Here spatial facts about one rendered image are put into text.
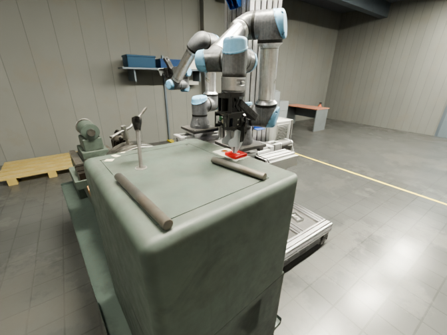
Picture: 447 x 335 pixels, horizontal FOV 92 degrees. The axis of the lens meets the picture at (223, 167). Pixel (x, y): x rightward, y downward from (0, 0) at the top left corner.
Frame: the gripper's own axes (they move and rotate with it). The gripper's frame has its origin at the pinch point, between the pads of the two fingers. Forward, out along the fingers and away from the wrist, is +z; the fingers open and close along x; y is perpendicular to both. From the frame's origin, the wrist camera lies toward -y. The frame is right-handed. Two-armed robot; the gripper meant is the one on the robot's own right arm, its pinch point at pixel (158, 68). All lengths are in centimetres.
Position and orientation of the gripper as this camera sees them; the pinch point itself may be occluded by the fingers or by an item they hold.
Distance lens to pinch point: 216.2
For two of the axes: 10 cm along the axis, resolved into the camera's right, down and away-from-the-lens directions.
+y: 0.6, 8.7, 4.9
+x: 5.5, -4.4, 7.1
